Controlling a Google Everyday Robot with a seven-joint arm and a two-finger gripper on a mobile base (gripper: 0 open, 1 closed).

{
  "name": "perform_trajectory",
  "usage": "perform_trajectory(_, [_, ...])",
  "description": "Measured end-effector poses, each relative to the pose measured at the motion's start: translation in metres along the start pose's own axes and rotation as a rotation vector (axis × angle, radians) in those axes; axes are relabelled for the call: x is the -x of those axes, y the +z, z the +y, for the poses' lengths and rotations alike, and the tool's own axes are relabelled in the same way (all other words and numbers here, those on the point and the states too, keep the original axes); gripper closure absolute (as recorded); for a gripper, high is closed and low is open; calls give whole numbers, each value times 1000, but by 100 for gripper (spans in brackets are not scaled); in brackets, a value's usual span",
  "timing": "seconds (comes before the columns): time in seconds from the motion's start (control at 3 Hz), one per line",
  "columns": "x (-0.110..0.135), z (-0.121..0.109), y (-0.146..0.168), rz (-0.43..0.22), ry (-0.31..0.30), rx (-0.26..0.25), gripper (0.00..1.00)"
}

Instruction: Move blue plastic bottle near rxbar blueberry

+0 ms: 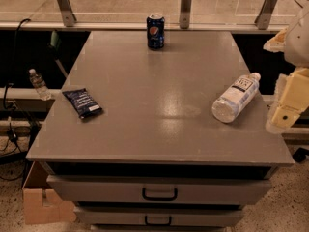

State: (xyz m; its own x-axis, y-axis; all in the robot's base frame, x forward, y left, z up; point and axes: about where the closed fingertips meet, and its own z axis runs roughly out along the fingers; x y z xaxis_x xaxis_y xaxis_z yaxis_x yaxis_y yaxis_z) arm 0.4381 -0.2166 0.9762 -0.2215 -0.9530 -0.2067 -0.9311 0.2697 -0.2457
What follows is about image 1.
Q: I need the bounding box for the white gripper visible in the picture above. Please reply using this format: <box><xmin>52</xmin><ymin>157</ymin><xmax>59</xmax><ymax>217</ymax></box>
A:
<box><xmin>263</xmin><ymin>6</ymin><xmax>309</xmax><ymax>134</ymax></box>

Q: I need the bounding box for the clear plastic water bottle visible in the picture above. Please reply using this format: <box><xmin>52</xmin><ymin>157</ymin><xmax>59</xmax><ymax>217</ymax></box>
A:
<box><xmin>211</xmin><ymin>72</ymin><xmax>261</xmax><ymax>123</ymax></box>

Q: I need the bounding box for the blue rxbar blueberry wrapper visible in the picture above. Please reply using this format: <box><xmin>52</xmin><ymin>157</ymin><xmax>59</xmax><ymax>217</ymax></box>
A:
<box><xmin>62</xmin><ymin>88</ymin><xmax>103</xmax><ymax>119</ymax></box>

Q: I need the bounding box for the small water bottle on ledge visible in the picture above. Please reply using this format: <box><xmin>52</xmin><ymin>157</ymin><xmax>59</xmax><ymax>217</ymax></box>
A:
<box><xmin>29</xmin><ymin>69</ymin><xmax>51</xmax><ymax>101</ymax></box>

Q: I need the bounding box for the blue pepsi can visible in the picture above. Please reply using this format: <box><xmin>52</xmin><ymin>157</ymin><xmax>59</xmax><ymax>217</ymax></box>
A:
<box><xmin>147</xmin><ymin>13</ymin><xmax>165</xmax><ymax>49</ymax></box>

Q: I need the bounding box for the grey drawer cabinet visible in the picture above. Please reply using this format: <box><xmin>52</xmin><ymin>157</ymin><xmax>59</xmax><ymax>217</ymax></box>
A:
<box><xmin>28</xmin><ymin>31</ymin><xmax>293</xmax><ymax>232</ymax></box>

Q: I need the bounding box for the lower grey drawer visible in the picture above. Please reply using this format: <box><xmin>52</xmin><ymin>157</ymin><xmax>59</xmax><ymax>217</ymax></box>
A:
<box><xmin>74</xmin><ymin>207</ymin><xmax>243</xmax><ymax>227</ymax></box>

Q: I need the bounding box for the grey drawer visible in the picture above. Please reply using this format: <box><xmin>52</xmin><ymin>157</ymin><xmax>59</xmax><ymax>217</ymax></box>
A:
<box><xmin>47</xmin><ymin>175</ymin><xmax>271</xmax><ymax>205</ymax></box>
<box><xmin>74</xmin><ymin>207</ymin><xmax>243</xmax><ymax>227</ymax></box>

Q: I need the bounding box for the upper grey drawer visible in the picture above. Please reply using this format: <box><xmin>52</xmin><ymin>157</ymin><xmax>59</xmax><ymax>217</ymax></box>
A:
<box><xmin>47</xmin><ymin>175</ymin><xmax>271</xmax><ymax>205</ymax></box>

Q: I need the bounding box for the cardboard box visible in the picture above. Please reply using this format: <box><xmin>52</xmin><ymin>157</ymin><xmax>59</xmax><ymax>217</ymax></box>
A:
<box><xmin>22</xmin><ymin>162</ymin><xmax>76</xmax><ymax>225</ymax></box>

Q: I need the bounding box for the right metal bracket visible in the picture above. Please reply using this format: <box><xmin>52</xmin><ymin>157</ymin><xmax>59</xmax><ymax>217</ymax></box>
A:
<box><xmin>255</xmin><ymin>0</ymin><xmax>278</xmax><ymax>30</ymax></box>

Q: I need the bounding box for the metal bracket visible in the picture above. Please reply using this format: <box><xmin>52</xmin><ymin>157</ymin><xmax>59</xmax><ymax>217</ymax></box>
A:
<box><xmin>255</xmin><ymin>0</ymin><xmax>278</xmax><ymax>30</ymax></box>
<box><xmin>179</xmin><ymin>0</ymin><xmax>192</xmax><ymax>29</ymax></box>
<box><xmin>57</xmin><ymin>0</ymin><xmax>76</xmax><ymax>27</ymax></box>

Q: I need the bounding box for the middle metal bracket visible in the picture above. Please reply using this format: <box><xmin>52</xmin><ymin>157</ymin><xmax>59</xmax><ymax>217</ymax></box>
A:
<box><xmin>179</xmin><ymin>0</ymin><xmax>192</xmax><ymax>29</ymax></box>

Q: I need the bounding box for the black upper drawer handle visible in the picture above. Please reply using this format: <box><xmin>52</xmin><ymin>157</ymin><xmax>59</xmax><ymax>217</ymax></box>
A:
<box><xmin>142</xmin><ymin>188</ymin><xmax>178</xmax><ymax>202</ymax></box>

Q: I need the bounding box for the black drawer handle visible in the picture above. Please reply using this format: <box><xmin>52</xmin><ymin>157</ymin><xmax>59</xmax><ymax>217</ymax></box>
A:
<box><xmin>142</xmin><ymin>188</ymin><xmax>178</xmax><ymax>202</ymax></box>
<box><xmin>144</xmin><ymin>216</ymin><xmax>172</xmax><ymax>226</ymax></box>

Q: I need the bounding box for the black lower drawer handle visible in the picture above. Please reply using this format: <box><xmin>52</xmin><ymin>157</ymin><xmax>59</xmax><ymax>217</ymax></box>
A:
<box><xmin>144</xmin><ymin>216</ymin><xmax>172</xmax><ymax>226</ymax></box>

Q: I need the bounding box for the left metal bracket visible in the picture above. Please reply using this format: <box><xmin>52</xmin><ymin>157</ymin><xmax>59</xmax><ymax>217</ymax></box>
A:
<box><xmin>57</xmin><ymin>0</ymin><xmax>76</xmax><ymax>27</ymax></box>

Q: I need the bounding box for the black cable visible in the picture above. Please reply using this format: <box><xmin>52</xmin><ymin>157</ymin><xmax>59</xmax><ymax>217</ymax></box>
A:
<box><xmin>0</xmin><ymin>17</ymin><xmax>42</xmax><ymax>182</ymax></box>

